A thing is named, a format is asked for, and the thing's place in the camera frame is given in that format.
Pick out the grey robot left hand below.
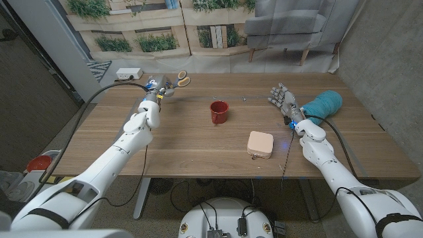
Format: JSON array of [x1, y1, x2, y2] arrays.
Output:
[[144, 74, 176, 103]]

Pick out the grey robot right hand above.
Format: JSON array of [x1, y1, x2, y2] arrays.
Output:
[[268, 82, 304, 125]]

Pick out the grey scissors with yellow handles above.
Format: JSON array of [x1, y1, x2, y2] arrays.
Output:
[[171, 69, 192, 89]]

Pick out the pink jewelry box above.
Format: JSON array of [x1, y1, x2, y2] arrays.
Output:
[[247, 130, 274, 160]]

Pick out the red enamel cup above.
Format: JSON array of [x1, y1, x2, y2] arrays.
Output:
[[210, 100, 230, 125]]

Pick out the white power strip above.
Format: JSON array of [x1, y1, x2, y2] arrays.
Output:
[[116, 67, 144, 81]]

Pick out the teal towel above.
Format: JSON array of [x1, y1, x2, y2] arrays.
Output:
[[300, 89, 344, 126]]

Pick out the printed room backdrop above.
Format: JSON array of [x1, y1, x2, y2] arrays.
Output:
[[58, 0, 361, 74]]

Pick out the black round floor fan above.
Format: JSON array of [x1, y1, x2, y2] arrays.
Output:
[[149, 178, 173, 196]]

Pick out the metal table leg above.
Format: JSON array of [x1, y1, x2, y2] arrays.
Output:
[[133, 177, 152, 220], [299, 178, 320, 222]]

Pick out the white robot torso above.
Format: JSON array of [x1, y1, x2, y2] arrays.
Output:
[[178, 197, 274, 238]]

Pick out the red bowl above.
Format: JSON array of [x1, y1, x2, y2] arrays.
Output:
[[26, 155, 53, 173]]

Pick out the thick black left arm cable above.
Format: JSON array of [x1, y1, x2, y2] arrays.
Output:
[[28, 81, 149, 199]]

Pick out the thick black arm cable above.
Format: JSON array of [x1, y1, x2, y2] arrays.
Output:
[[28, 81, 149, 199], [303, 114, 379, 229]]

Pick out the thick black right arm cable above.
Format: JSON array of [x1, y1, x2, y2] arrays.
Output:
[[303, 114, 379, 229]]

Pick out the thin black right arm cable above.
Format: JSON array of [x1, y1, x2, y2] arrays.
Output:
[[280, 130, 295, 196]]

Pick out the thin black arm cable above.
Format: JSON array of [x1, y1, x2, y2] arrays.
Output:
[[67, 145, 149, 225], [280, 130, 295, 196]]

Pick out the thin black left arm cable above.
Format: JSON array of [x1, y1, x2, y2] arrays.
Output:
[[67, 145, 149, 225]]

